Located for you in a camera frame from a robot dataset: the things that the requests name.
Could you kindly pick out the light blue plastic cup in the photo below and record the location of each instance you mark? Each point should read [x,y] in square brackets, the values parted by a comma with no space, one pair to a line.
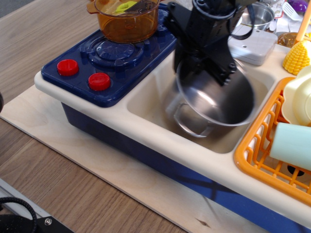
[292,144]

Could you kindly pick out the right red stove knob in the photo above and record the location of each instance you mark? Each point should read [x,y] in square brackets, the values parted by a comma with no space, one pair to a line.
[99,81]

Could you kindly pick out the red stove knob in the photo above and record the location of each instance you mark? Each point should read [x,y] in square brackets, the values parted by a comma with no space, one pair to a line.
[67,67]
[99,81]

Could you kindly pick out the amber transparent plastic pot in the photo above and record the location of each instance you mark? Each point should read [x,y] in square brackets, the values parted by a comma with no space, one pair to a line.
[135,24]

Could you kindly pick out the green toy utensil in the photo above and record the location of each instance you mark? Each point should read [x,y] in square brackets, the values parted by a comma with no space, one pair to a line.
[125,6]

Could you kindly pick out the yellow toy corn cob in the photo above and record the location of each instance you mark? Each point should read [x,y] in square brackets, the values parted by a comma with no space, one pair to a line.
[298,57]

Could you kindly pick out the purple toy item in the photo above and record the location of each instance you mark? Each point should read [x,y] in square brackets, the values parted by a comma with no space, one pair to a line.
[298,5]

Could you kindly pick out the black metal bracket with screw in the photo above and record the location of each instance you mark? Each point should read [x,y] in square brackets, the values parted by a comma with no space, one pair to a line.
[51,225]

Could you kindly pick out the small steel bowl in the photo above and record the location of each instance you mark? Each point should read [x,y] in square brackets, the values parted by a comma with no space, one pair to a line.
[263,14]

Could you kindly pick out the cream toy kitchen sink unit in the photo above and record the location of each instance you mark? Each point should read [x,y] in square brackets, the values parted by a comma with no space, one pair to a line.
[137,126]

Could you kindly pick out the white faucet base block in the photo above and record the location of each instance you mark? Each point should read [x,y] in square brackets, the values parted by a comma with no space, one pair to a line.
[255,49]

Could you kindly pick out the cream plastic dish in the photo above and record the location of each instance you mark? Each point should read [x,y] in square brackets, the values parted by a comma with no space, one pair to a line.
[296,108]

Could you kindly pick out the left red stove knob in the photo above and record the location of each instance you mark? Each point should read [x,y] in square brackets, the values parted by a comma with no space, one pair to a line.
[67,67]

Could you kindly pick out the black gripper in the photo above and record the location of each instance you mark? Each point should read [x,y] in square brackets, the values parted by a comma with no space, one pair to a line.
[202,35]

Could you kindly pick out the white toy spatula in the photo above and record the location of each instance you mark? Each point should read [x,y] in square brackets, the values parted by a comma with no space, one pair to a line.
[290,12]

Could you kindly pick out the stainless steel pot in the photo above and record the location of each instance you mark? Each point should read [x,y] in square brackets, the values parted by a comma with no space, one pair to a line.
[199,105]

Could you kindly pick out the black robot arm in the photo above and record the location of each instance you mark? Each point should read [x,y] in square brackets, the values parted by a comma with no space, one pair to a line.
[202,34]

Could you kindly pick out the orange dish rack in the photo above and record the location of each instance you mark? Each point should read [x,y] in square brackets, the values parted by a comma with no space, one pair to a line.
[252,155]

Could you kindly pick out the blue toy stove top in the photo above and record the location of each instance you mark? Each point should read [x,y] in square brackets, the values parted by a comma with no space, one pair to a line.
[125,64]

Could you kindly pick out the light plywood board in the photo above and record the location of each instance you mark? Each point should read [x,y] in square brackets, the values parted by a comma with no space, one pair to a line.
[91,187]

